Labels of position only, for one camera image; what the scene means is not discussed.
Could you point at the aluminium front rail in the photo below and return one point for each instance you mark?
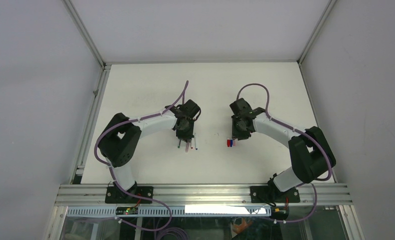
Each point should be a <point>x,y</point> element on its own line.
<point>327,194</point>

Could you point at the pink pen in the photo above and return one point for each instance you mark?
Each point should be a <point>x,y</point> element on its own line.
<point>187,146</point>

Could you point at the red white pen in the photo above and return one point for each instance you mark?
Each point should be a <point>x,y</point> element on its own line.
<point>192,143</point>

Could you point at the grey pen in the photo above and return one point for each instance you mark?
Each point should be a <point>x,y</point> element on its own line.
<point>179,144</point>

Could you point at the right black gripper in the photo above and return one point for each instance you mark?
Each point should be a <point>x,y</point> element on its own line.
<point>235,134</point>

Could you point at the orange object below table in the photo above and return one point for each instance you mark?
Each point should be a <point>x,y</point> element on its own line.
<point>240,224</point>

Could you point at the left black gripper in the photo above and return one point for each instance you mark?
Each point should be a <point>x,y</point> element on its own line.
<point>188,136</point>

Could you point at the white slotted cable duct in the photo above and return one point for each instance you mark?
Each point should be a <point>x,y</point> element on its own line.
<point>191,210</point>

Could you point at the blue white pen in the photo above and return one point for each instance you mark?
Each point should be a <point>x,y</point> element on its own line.
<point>195,142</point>

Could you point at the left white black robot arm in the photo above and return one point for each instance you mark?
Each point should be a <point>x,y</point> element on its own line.
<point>116,145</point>

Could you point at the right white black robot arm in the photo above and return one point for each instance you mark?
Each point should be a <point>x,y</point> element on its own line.
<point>309,150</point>

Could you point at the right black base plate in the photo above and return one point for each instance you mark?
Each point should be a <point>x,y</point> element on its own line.
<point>267,194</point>

